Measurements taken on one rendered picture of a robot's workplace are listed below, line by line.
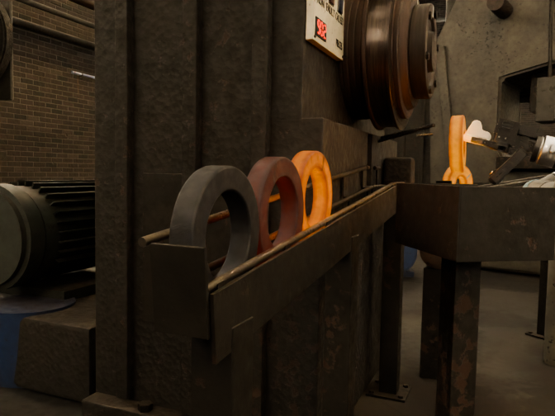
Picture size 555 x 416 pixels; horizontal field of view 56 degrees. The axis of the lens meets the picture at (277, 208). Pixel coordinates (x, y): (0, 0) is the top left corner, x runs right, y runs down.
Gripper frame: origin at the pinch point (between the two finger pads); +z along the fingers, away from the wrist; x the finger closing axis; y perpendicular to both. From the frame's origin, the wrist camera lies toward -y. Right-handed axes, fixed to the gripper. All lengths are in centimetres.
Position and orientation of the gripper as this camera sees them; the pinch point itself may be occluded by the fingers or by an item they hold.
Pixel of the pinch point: (457, 137)
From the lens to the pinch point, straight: 152.4
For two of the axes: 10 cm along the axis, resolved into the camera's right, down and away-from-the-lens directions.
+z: -8.8, -3.0, 3.6
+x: -4.0, 0.7, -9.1
